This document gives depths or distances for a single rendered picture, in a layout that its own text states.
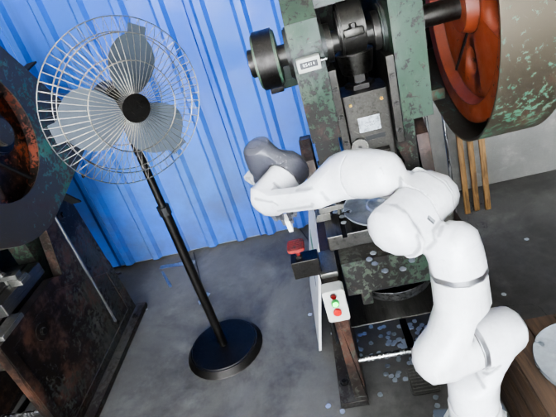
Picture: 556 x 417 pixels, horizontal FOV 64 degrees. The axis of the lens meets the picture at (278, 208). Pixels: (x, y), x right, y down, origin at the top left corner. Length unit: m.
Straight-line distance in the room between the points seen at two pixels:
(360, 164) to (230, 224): 2.22
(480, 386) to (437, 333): 0.19
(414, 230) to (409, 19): 0.74
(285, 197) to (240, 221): 2.01
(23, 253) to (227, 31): 1.54
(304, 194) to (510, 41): 0.60
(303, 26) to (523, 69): 0.59
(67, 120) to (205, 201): 1.54
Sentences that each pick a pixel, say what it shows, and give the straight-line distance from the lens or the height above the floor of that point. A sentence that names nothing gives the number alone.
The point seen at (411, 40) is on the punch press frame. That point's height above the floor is 1.30.
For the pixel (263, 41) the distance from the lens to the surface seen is 1.46.
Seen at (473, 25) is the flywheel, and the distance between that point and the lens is 1.56.
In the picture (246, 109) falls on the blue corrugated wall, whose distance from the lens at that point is 2.75.
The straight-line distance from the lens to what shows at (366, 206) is 1.61.
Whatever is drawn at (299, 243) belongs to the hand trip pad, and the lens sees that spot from 1.53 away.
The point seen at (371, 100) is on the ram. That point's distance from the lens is 1.50.
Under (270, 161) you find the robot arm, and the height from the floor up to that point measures 1.15.
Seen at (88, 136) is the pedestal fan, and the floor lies 1.25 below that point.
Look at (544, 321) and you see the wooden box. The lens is 1.78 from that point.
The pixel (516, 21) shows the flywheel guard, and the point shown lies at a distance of 1.23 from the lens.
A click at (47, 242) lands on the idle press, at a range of 2.39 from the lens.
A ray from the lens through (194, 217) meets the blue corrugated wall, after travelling 3.10.
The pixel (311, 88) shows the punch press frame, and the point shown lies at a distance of 1.42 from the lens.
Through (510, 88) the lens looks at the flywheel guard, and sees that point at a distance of 1.30.
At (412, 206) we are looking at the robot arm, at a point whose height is 1.13.
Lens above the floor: 1.59
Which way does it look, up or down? 28 degrees down
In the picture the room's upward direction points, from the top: 17 degrees counter-clockwise
